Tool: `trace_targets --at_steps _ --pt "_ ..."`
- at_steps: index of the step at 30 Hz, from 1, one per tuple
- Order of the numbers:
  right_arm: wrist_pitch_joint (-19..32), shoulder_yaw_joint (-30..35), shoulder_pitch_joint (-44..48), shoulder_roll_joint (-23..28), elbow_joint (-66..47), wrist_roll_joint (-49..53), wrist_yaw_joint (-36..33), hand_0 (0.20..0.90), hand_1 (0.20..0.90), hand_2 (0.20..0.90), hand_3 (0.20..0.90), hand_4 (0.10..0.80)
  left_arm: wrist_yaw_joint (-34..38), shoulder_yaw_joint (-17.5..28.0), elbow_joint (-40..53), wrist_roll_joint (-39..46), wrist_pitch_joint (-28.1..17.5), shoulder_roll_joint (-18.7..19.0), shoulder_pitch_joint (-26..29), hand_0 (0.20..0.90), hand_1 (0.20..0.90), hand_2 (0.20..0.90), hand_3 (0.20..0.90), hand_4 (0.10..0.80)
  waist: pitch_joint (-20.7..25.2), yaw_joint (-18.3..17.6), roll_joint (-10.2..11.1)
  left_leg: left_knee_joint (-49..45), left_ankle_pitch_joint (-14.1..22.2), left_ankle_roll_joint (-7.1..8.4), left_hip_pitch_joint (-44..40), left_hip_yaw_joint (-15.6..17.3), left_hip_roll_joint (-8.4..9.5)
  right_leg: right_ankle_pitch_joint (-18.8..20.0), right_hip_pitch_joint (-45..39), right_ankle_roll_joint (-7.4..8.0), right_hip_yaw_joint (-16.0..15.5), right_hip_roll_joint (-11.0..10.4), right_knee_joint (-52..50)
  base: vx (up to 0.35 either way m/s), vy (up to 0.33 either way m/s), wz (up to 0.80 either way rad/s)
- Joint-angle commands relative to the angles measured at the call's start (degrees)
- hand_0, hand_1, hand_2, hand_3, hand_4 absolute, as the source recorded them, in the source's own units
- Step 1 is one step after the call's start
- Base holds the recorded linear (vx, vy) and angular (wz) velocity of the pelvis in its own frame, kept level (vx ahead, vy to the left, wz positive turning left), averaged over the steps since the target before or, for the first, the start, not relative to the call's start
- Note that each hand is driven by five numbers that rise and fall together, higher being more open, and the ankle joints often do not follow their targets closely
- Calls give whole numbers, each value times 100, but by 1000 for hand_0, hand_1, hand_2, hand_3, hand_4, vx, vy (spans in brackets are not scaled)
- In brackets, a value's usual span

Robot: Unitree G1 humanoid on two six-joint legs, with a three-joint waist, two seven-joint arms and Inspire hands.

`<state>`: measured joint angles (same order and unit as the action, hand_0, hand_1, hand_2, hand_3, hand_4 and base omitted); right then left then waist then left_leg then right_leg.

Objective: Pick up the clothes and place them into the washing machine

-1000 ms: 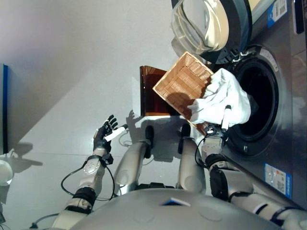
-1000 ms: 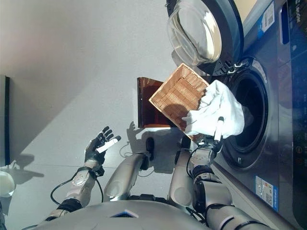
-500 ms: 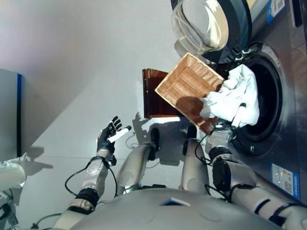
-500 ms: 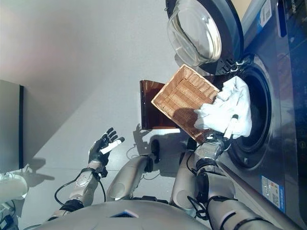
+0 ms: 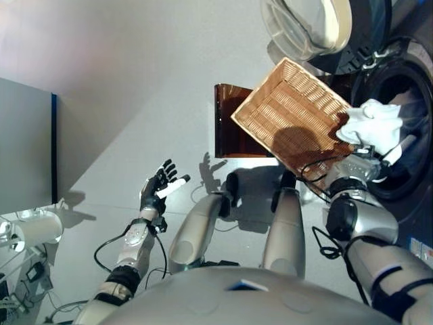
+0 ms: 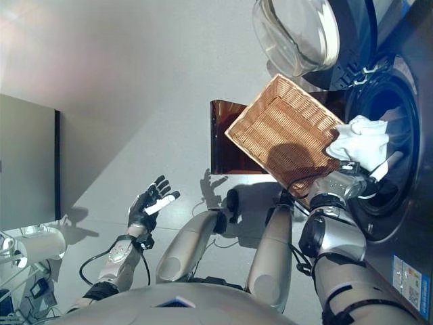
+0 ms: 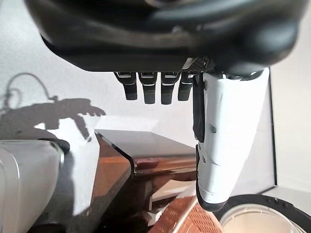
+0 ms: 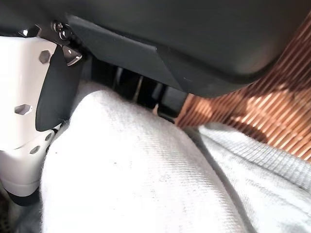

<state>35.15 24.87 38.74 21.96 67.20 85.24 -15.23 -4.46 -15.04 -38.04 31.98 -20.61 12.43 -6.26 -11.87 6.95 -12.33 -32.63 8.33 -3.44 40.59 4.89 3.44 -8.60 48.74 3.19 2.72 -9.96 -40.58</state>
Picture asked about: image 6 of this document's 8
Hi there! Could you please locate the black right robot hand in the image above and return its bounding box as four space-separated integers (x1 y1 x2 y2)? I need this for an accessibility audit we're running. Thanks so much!
351 151 404 201

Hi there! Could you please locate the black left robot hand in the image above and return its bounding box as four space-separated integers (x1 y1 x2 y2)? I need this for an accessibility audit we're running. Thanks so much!
127 175 181 234

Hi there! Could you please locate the white basket liner cloth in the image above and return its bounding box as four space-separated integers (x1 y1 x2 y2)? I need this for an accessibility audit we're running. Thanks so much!
325 114 390 173

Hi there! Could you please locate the woven wicker laundry basket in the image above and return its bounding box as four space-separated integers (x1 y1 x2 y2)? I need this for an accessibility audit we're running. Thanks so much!
224 73 345 208

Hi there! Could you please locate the grey front-load washing machine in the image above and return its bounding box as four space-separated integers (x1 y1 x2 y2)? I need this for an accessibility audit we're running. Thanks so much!
304 0 433 322

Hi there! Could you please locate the blue white energy label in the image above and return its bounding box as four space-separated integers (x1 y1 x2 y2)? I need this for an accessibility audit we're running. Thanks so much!
392 255 424 314

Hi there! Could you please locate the grey robot torso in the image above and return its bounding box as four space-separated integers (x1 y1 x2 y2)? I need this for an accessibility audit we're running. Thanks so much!
53 284 300 325

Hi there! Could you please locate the brown glossy stool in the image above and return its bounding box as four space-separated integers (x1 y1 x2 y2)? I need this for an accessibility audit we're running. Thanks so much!
209 91 349 176

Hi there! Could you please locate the white cylindrical object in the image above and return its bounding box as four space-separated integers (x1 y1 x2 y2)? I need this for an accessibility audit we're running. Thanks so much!
15 226 67 269

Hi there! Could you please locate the grey board with dark edge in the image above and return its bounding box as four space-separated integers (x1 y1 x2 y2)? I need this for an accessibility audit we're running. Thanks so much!
0 93 62 221

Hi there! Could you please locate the silver right robot leg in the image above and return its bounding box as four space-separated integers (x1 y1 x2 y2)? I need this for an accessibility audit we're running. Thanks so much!
246 192 296 314

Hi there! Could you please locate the small black power adapter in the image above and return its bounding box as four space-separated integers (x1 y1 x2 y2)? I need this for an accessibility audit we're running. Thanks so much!
29 279 47 299

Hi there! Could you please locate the round glass washer door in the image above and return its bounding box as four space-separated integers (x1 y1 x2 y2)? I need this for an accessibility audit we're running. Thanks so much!
252 0 378 91

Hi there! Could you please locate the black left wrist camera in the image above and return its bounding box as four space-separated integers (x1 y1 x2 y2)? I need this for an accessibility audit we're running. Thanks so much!
137 235 156 250

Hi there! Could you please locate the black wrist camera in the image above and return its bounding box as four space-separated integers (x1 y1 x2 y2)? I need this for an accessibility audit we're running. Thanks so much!
137 235 156 250
338 161 361 175

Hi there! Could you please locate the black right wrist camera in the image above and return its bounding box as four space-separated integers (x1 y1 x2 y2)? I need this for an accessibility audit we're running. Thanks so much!
338 161 361 175

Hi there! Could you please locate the thin floor cable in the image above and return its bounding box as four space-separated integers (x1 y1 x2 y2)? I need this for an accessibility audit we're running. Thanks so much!
191 199 237 248

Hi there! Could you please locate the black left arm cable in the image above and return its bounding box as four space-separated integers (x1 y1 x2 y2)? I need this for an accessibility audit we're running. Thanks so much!
79 243 152 287

